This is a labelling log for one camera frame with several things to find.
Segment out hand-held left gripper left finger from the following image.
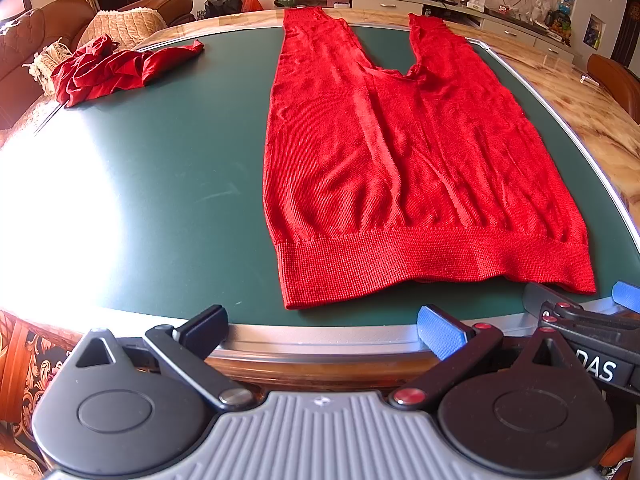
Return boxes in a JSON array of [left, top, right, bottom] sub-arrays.
[[70, 304, 258, 411]]

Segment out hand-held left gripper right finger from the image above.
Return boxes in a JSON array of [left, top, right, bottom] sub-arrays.
[[389, 304, 576, 408]]

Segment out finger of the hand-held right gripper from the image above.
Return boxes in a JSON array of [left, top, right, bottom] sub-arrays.
[[522, 282, 601, 328], [611, 281, 640, 311]]

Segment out red knit pants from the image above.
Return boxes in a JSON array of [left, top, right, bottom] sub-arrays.
[[262, 7, 598, 311]]

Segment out floral patterned carpet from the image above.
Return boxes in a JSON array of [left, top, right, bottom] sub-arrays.
[[0, 310, 86, 480]]

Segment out brown leather chair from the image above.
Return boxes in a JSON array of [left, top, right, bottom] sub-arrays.
[[586, 54, 640, 123]]

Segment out crumpled red garment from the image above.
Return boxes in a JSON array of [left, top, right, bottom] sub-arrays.
[[51, 34, 206, 108]]

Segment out colourful toy boxes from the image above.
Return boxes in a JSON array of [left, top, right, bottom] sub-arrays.
[[546, 0, 577, 45]]

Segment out beige fringed throw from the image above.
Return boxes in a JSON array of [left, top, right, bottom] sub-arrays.
[[27, 40, 68, 96]]

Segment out beige knitted cushion cover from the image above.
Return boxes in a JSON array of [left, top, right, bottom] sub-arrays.
[[75, 7, 168, 53]]

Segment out black bag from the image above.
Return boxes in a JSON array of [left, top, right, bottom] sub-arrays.
[[204, 0, 243, 18]]

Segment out long white cabinet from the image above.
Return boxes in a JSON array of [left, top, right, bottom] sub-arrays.
[[267, 0, 583, 61]]

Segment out brown leather sofa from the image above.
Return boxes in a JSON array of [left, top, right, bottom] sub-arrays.
[[0, 0, 196, 126]]

